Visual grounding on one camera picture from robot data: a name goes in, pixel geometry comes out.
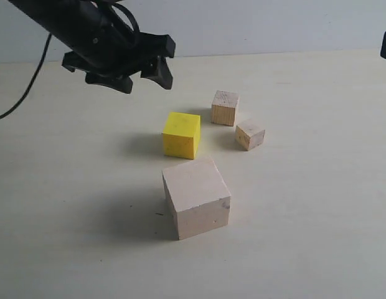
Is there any small natural wooden cube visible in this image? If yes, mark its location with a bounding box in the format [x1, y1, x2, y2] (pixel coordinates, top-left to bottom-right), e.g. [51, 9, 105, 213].
[235, 118, 265, 151]

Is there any yellow cube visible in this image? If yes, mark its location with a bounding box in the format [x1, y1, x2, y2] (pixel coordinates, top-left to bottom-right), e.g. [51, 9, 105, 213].
[162, 112, 201, 159]

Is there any medium natural wooden cube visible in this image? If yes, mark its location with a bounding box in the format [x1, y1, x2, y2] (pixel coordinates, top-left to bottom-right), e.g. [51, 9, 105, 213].
[211, 90, 240, 126]

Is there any large pale wooden cube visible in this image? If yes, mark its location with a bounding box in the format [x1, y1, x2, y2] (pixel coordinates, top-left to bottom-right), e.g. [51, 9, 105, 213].
[162, 157, 232, 240]

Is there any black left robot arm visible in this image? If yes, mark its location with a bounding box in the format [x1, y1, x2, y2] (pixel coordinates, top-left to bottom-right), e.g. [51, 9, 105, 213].
[11, 0, 176, 94]

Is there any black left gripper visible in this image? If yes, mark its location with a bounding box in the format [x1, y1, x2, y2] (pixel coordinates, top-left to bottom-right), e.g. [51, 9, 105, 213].
[62, 18, 176, 93]

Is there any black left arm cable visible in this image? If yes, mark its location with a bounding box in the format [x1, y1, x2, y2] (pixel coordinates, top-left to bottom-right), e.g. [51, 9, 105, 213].
[0, 32, 54, 121]

